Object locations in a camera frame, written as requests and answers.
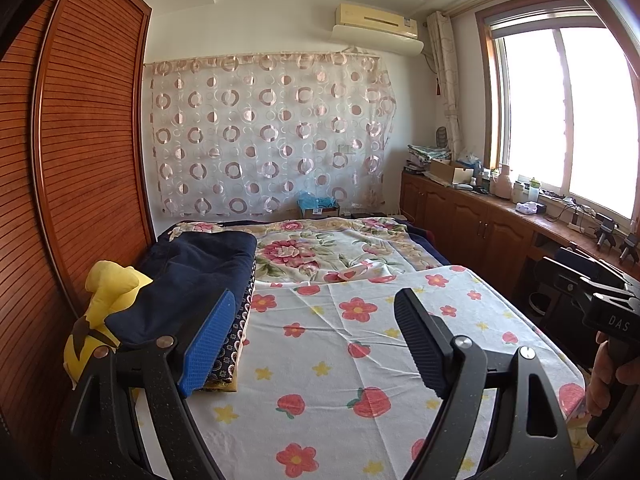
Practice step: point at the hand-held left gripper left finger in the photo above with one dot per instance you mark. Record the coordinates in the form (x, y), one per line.
(210, 345)

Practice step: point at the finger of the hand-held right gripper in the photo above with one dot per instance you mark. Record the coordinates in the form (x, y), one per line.
(565, 280)
(585, 262)

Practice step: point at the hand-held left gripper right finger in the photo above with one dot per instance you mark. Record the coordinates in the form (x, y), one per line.
(419, 340)

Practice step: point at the navy t-shirt with orange print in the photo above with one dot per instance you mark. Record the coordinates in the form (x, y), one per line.
(200, 270)

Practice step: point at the person's right hand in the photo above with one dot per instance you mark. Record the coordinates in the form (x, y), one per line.
(602, 385)

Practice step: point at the white power strip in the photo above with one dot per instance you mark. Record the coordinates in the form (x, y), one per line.
(575, 222)

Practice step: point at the beige folded cloth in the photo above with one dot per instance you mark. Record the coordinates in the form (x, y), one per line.
(222, 386)

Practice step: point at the small black stand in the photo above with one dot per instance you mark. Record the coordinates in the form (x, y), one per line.
(606, 225)
(629, 245)

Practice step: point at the white plastic packet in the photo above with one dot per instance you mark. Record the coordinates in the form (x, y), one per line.
(526, 208)

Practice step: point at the green capped bottle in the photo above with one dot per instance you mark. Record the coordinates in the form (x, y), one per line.
(535, 191)

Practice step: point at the white strawberry print sheet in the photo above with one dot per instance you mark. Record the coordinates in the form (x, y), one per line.
(325, 340)

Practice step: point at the long wooden cabinet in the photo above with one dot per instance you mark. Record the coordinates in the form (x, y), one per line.
(475, 225)

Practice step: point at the pale pink jug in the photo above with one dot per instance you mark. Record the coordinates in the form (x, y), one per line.
(501, 185)

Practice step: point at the yellow plush toy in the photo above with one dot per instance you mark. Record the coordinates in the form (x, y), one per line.
(107, 285)

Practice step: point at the floral blanket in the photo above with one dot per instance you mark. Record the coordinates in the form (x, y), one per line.
(300, 250)

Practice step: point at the wooden framed window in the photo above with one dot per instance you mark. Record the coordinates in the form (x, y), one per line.
(565, 110)

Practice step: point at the open cardboard box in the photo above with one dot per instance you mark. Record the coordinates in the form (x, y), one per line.
(452, 172)

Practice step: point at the blue plastic bag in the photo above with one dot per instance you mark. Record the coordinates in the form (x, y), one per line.
(312, 204)

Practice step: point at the stack of folded cloths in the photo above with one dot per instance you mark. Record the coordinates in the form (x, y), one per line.
(425, 155)

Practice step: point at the dark oval object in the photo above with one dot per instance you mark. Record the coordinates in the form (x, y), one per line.
(441, 136)

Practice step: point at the beige window curtain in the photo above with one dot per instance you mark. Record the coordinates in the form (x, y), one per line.
(447, 85)

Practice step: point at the circle patterned sheer curtain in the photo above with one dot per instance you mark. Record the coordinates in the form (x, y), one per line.
(260, 125)

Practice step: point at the wooden slatted wardrobe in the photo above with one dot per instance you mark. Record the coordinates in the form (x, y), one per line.
(90, 135)

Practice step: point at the cream wall air conditioner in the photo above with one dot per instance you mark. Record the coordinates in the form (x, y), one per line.
(375, 20)

